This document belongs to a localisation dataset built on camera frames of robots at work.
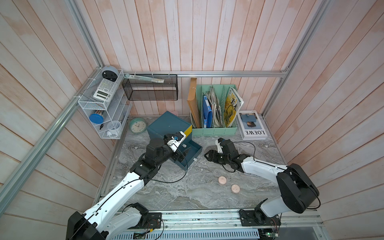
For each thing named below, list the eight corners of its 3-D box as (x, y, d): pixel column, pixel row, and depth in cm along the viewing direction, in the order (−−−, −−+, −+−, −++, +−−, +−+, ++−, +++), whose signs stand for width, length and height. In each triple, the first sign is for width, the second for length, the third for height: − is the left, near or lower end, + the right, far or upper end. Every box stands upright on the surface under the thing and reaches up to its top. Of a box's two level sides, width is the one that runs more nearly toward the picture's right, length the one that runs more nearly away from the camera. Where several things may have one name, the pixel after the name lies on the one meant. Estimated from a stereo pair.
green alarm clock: (134, 135, 110) (128, 124, 101) (135, 128, 114) (131, 117, 105) (145, 135, 110) (141, 124, 101) (147, 128, 114) (143, 117, 105)
